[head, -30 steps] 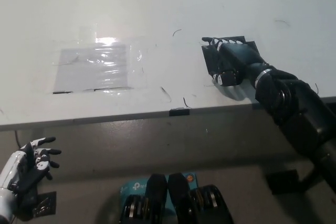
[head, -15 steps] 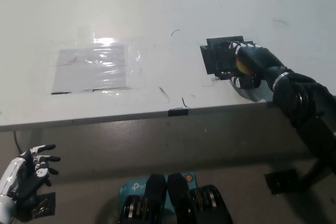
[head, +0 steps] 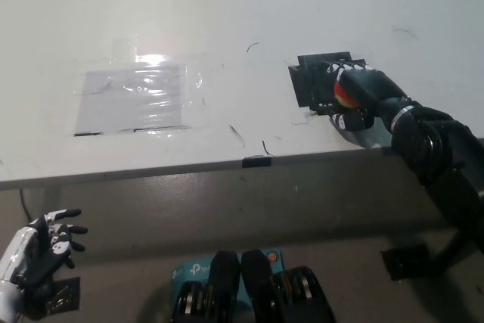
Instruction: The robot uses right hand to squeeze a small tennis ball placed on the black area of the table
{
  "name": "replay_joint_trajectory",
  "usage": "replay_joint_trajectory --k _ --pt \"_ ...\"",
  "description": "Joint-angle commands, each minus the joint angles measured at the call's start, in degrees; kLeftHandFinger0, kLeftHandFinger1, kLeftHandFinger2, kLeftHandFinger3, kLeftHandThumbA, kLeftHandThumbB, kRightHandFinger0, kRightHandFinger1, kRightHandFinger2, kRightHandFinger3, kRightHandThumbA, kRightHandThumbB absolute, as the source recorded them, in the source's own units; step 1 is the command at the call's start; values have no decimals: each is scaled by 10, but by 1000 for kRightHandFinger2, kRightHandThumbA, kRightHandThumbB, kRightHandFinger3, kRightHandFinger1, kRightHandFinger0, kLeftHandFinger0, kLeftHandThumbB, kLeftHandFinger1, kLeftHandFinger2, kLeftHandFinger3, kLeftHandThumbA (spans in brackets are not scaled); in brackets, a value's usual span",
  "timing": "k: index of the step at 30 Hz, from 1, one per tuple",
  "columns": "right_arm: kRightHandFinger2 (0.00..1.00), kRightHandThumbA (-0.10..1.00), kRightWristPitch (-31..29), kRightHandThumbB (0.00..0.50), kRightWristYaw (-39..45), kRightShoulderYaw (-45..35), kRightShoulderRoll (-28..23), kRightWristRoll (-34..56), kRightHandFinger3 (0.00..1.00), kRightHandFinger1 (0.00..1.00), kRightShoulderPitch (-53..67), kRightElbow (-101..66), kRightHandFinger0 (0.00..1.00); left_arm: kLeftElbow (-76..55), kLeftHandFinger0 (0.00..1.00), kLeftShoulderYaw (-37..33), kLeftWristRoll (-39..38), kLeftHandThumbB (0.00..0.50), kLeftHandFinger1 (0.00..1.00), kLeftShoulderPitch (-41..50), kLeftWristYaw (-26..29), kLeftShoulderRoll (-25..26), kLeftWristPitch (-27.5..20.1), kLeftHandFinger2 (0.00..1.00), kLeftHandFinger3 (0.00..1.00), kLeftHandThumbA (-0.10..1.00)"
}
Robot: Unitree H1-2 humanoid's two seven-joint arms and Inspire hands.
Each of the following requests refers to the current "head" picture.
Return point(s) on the black floor tape square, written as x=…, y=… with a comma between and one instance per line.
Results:
x=402, y=264
x=66, y=296

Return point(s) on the teal router box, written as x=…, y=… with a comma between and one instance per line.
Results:
x=193, y=272

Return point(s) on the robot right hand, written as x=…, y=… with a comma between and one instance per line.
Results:
x=374, y=86

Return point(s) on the orange and yellow tennis ball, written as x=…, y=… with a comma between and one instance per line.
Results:
x=342, y=98

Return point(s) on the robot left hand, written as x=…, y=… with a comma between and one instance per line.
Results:
x=45, y=258

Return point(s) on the black metal table leg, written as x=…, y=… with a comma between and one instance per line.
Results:
x=452, y=251

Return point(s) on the black tape patch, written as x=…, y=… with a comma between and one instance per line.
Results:
x=310, y=81

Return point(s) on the clear plastic film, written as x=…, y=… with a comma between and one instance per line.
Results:
x=196, y=81

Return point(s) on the short black tape strip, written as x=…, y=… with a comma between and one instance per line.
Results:
x=257, y=162

